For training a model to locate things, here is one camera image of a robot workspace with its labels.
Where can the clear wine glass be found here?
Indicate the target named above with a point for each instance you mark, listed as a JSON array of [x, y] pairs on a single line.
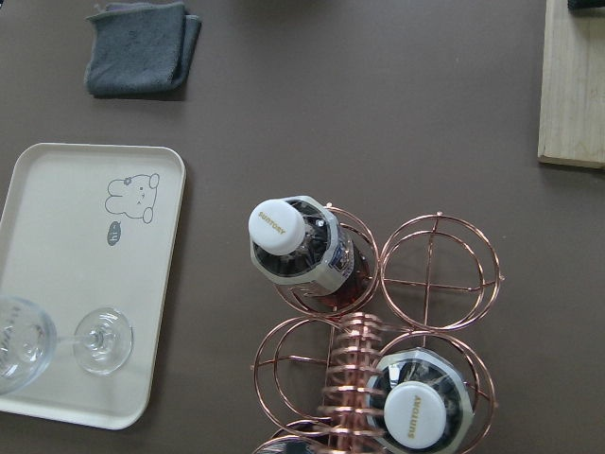
[[102, 342]]

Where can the copper wire bottle basket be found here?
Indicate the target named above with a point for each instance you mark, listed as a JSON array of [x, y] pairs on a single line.
[[434, 276]]

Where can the tea bottle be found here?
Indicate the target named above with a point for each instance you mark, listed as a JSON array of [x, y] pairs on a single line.
[[425, 403], [301, 247]]

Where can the bamboo cutting board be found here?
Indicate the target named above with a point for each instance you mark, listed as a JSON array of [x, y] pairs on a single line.
[[571, 130]]

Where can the cream rabbit tray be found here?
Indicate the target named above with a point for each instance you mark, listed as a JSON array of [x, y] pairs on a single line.
[[86, 227]]

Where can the grey folded cloth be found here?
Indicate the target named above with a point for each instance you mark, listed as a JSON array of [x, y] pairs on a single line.
[[141, 48]]

